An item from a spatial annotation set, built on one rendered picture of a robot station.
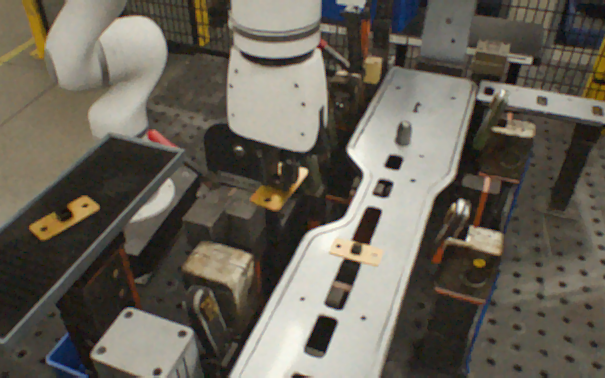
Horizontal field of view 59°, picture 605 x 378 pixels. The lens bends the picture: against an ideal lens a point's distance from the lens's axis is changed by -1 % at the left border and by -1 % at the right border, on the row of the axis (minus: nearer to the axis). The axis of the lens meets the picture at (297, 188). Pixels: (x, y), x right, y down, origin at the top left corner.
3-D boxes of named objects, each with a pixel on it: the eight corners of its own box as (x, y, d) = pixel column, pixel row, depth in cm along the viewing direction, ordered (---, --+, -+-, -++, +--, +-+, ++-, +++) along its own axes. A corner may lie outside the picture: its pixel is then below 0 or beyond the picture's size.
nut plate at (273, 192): (277, 212, 61) (277, 204, 61) (248, 202, 63) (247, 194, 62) (309, 171, 67) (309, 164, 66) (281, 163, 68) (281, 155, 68)
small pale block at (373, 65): (365, 186, 148) (378, 64, 125) (353, 183, 149) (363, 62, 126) (369, 179, 151) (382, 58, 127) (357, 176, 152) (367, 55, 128)
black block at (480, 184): (476, 303, 118) (509, 202, 99) (427, 289, 121) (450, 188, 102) (480, 277, 124) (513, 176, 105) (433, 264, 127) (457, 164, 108)
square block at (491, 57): (477, 173, 153) (508, 55, 130) (449, 167, 155) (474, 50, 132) (480, 157, 159) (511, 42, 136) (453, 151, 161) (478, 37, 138)
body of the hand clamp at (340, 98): (347, 205, 142) (357, 86, 120) (323, 199, 144) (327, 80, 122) (354, 191, 147) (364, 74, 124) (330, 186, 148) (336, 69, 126)
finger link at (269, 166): (240, 134, 61) (243, 181, 65) (265, 141, 59) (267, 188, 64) (254, 120, 63) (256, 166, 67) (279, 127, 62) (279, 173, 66)
